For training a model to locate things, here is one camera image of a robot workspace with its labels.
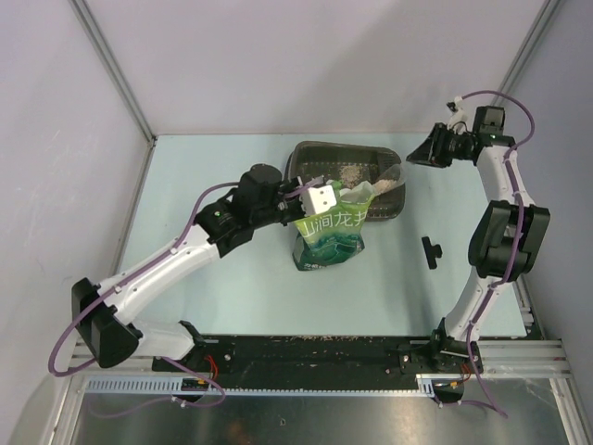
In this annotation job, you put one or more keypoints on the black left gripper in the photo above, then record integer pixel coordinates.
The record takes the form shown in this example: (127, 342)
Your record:
(299, 210)

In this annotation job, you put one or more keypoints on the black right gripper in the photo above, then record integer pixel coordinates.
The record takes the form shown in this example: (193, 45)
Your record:
(430, 151)

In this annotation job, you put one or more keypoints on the clear plastic scoop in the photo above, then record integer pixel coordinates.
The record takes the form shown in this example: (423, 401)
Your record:
(394, 177)

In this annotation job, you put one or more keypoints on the green litter bag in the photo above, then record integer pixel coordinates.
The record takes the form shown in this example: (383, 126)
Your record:
(334, 236)

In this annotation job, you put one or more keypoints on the black bag clip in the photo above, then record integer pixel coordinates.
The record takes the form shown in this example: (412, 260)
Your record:
(432, 252)

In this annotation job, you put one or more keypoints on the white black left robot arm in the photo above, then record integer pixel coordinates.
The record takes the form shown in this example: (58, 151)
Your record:
(105, 314)

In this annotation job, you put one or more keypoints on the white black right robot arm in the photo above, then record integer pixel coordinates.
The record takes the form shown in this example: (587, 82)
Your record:
(504, 245)

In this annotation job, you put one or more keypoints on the beige cat litter pile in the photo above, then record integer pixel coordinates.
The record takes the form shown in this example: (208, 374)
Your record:
(353, 179)

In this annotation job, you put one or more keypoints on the dark grey litter box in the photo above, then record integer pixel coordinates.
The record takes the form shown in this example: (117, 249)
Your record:
(311, 159)

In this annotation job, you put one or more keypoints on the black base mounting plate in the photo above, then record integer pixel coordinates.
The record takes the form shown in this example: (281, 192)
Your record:
(296, 354)

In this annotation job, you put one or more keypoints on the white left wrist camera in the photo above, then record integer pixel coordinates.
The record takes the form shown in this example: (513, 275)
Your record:
(317, 200)

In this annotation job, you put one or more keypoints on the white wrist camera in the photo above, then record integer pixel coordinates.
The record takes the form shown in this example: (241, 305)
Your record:
(458, 114)
(317, 200)

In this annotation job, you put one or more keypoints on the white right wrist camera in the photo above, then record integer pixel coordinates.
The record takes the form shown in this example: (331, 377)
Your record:
(458, 114)

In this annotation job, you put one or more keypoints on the white slotted cable duct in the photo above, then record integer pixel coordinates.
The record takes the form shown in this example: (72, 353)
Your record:
(417, 386)

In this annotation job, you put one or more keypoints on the aluminium frame rail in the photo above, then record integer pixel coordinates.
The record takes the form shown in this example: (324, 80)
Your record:
(501, 359)

